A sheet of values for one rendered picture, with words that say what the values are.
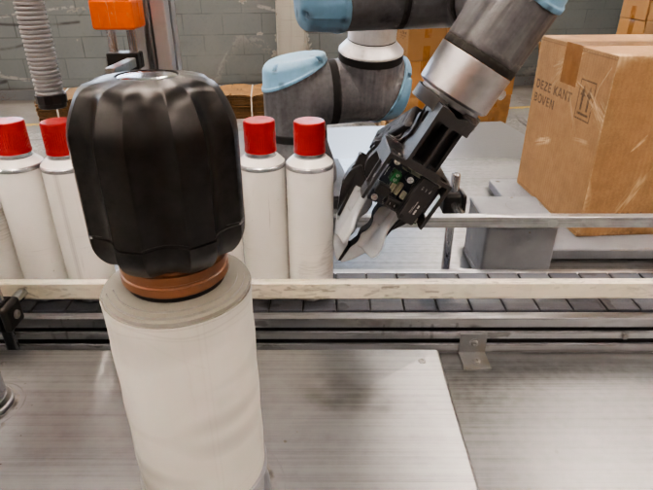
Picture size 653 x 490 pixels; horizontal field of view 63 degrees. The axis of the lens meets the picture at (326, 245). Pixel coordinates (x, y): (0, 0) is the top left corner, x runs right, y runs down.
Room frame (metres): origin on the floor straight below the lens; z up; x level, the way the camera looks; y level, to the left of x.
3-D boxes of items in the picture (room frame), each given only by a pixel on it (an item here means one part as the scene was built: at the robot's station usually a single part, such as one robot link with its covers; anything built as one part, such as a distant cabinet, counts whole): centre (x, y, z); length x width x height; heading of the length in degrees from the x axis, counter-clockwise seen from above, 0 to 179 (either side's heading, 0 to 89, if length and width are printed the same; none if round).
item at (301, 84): (1.00, 0.05, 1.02); 0.13 x 0.12 x 0.14; 101
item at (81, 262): (0.54, 0.28, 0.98); 0.05 x 0.05 x 0.20
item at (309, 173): (0.55, 0.02, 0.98); 0.05 x 0.05 x 0.20
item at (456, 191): (0.62, -0.16, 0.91); 0.07 x 0.03 x 0.16; 0
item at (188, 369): (0.26, 0.09, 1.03); 0.09 x 0.09 x 0.30
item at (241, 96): (5.08, 0.85, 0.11); 0.65 x 0.54 x 0.22; 95
